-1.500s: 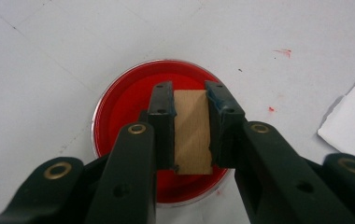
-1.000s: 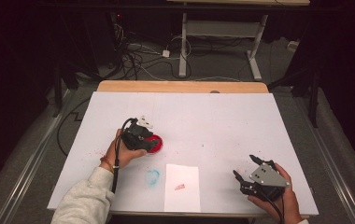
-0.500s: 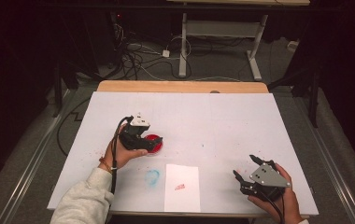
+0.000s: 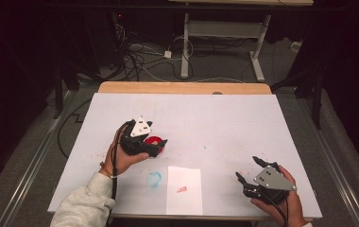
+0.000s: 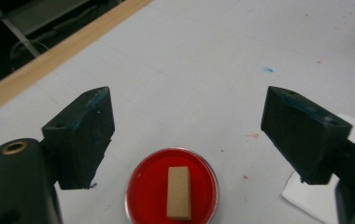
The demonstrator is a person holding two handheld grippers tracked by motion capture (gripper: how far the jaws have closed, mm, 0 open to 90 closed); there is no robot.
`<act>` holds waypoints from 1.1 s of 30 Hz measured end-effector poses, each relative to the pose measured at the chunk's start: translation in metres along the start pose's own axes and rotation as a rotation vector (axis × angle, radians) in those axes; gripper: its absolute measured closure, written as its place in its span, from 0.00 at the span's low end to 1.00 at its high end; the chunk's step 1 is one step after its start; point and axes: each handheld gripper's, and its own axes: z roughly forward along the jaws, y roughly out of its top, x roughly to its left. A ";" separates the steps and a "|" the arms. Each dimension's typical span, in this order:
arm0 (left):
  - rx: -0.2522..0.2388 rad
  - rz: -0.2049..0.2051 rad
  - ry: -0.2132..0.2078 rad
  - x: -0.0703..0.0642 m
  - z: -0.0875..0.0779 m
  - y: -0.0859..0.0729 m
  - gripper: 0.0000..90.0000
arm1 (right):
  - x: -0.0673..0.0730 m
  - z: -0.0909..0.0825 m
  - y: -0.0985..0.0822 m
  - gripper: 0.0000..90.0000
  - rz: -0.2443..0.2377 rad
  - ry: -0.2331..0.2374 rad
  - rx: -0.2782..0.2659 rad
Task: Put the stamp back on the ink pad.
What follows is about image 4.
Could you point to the round red ink pad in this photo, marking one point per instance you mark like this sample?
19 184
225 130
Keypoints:
154 140

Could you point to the black metal stand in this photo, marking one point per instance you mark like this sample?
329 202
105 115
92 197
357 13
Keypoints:
317 94

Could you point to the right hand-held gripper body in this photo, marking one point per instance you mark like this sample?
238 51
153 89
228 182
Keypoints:
272 179

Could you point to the wooden table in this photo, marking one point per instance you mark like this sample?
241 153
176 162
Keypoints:
184 87

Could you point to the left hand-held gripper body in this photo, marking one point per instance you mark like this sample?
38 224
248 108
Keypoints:
140 129

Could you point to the white metal desk frame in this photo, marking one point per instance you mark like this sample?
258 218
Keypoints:
221 29

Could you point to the large white board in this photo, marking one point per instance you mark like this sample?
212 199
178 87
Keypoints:
215 119

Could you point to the metal floor rail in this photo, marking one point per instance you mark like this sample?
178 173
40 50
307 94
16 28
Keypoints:
26 176
338 176

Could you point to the white paper sheet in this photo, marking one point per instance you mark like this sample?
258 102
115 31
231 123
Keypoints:
184 201

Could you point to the person's right hand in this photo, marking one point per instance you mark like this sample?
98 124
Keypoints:
291 208

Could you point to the person's left hand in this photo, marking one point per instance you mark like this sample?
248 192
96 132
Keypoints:
122 160

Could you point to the white power adapter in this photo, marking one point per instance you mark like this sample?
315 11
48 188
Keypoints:
167 54

